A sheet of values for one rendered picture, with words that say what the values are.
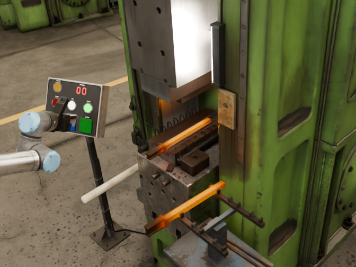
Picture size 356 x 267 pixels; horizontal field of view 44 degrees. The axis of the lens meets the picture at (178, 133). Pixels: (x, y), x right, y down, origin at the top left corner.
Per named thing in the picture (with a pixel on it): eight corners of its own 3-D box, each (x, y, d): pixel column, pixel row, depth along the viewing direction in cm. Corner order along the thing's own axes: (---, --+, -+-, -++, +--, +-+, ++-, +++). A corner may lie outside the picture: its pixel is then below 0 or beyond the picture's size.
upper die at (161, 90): (170, 104, 194) (168, 85, 189) (141, 89, 206) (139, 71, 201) (232, 70, 217) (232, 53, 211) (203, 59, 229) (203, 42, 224)
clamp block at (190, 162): (193, 177, 206) (192, 167, 203) (180, 169, 212) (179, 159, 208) (210, 165, 213) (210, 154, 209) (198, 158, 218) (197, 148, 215)
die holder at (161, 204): (192, 251, 227) (187, 186, 202) (144, 215, 251) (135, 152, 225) (259, 196, 257) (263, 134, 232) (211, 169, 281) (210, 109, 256)
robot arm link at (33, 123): (14, 130, 189) (19, 108, 188) (33, 128, 201) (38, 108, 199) (31, 138, 186) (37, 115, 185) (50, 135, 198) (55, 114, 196)
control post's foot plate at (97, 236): (106, 252, 290) (104, 243, 284) (87, 235, 303) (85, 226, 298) (132, 234, 301) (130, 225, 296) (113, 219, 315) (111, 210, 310)
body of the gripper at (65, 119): (58, 128, 216) (42, 130, 205) (60, 111, 215) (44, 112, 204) (71, 131, 214) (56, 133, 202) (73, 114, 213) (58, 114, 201)
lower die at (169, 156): (175, 166, 214) (174, 152, 209) (149, 150, 226) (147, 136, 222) (232, 130, 237) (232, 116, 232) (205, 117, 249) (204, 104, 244)
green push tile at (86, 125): (91, 134, 231) (92, 119, 230) (78, 131, 233) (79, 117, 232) (92, 133, 233) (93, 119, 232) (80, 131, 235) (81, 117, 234)
